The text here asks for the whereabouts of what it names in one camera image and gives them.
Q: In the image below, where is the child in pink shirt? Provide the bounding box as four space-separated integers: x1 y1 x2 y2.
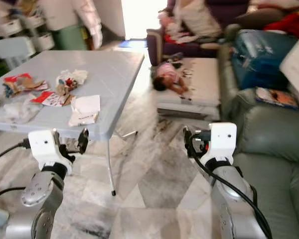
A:
151 61 191 96

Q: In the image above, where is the seated person in light clothes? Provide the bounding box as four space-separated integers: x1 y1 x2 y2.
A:
156 0 223 44

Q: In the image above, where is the purple sofa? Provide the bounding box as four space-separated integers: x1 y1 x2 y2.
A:
146 0 251 66

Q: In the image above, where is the white paper bag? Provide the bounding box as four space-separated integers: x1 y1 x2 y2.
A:
68 94 102 128

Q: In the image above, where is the blue suitcase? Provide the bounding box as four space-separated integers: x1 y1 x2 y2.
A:
230 28 299 91

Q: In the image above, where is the crumpled white tissue wad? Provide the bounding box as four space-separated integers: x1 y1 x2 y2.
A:
55 69 89 93

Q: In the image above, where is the red and white wrapper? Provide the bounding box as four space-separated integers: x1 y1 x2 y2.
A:
30 90 73 108

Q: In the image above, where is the red cloth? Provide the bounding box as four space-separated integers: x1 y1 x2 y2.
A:
263 12 299 38

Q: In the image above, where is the white ottoman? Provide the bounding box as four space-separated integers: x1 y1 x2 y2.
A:
156 57 223 122

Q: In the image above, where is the colourful magazine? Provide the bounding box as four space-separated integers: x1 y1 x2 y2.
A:
255 87 299 111

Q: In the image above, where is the red snack wrapper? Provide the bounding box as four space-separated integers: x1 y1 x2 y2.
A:
2 73 49 98

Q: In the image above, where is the grey folding table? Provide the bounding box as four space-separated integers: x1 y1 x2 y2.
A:
0 50 146 198

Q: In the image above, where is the white box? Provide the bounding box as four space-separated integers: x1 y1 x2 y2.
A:
279 47 299 116

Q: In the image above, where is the green bin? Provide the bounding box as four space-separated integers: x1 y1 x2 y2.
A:
52 25 88 51

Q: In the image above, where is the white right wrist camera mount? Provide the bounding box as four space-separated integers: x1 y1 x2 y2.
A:
199 122 238 168

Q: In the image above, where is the clear plastic bag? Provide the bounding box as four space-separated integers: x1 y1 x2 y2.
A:
2 97 44 125

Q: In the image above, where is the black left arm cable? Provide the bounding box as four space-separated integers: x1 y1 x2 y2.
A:
0 186 26 206
0 140 31 166

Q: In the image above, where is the white storage shelf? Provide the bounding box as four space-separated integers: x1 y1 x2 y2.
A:
0 5 56 55

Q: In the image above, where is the green leather sofa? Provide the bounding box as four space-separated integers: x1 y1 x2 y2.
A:
216 24 299 239

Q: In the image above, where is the pale blue plastic chair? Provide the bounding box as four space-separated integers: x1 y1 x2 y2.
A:
0 37 36 71

